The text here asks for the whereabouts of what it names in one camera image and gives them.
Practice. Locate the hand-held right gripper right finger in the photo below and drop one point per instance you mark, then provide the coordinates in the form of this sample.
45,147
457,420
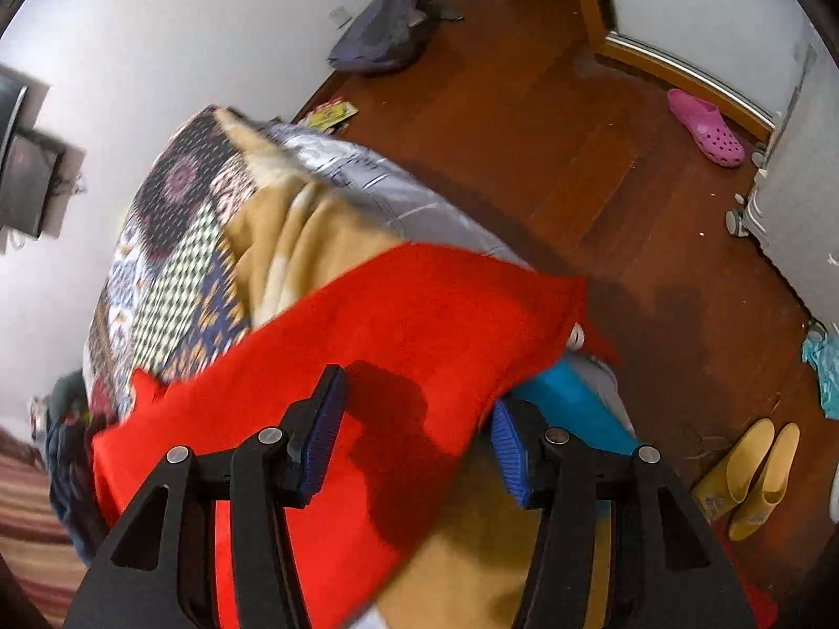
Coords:
508,452

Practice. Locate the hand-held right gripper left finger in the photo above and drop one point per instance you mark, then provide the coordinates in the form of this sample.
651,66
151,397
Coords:
321,445

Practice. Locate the red garment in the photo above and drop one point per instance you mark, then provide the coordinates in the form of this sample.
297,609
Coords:
406,341

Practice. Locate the pile of dark clothes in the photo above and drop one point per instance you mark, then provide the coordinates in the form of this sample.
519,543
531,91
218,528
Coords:
65,458

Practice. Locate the blue box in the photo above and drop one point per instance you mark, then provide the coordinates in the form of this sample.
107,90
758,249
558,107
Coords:
577,406

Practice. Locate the red cloth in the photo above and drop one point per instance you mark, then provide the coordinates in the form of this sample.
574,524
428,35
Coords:
308,242

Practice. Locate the yellow rubber boot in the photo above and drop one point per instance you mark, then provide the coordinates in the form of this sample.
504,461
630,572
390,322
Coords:
734,472

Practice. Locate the patterned patchwork quilt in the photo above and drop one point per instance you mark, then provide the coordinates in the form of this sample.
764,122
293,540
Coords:
177,262

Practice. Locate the pair of yellow slippers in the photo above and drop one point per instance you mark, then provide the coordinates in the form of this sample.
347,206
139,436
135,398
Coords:
767,491

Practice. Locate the grey printed bed sheet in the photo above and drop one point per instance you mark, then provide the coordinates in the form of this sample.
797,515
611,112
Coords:
393,190

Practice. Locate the striped maroon curtain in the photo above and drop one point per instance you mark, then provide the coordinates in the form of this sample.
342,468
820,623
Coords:
33,537

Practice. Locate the teal plastic bag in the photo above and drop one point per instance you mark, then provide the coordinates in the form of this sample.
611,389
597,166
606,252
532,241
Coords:
826,367

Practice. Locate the yellow snack packet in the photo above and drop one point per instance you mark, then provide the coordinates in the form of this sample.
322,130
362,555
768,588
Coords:
331,115

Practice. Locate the pink clog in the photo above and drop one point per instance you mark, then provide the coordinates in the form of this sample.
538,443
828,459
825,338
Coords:
708,128

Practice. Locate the white wheeled cabinet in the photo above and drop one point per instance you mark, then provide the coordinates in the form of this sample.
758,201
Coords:
806,177

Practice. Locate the grey-blue bag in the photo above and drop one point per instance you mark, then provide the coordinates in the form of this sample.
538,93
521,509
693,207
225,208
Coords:
380,33

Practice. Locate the wall-mounted monitor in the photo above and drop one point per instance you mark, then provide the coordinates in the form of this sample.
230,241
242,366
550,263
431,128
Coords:
26,177

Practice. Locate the wooden door frame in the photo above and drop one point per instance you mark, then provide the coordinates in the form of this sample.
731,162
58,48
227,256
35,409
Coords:
682,75

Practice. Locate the white wall socket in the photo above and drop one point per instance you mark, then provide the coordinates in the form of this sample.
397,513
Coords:
339,16

